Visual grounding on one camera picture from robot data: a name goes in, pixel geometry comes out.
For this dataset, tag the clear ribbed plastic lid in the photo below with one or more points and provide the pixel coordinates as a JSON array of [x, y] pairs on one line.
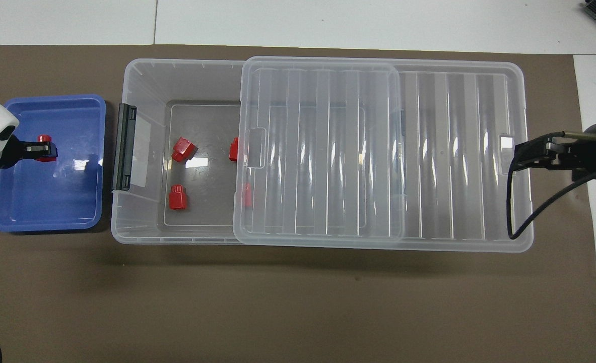
[[454, 151]]

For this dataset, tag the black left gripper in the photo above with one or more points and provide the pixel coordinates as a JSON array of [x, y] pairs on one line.
[[10, 151]]

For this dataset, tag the clear plastic storage box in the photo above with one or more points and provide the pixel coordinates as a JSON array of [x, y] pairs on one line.
[[146, 80]]

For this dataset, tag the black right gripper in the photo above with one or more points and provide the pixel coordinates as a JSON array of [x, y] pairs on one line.
[[595, 159]]

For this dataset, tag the red plastic block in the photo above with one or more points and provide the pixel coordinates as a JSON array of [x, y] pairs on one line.
[[248, 195], [234, 150], [44, 137], [182, 148], [178, 197]]

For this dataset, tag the blue plastic tray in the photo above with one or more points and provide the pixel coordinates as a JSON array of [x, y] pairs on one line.
[[46, 201]]

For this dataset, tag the black box latch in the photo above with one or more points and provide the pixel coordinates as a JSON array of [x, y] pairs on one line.
[[123, 146]]

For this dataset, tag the brown table mat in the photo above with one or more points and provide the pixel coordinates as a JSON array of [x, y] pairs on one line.
[[277, 302]]

